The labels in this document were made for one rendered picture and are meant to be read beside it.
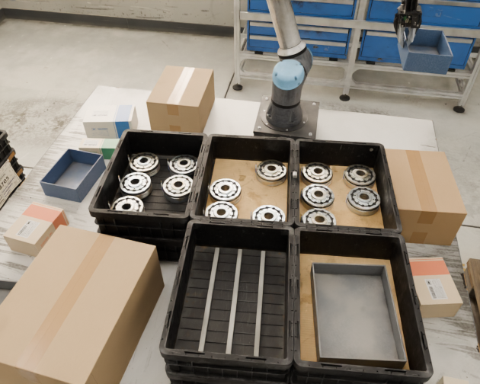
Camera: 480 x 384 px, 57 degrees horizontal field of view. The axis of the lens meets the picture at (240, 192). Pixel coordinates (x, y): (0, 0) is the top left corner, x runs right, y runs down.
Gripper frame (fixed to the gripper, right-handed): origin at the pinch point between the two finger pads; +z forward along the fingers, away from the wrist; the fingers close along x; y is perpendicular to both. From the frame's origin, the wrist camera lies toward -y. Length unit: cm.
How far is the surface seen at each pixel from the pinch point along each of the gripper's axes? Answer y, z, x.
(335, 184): 48, 27, -21
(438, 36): -10.5, 2.7, 12.7
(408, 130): -7.2, 43.8, 6.6
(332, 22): -135, 49, -34
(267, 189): 55, 24, -43
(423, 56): 9.7, 0.5, 5.7
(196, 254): 86, 22, -58
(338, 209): 59, 27, -19
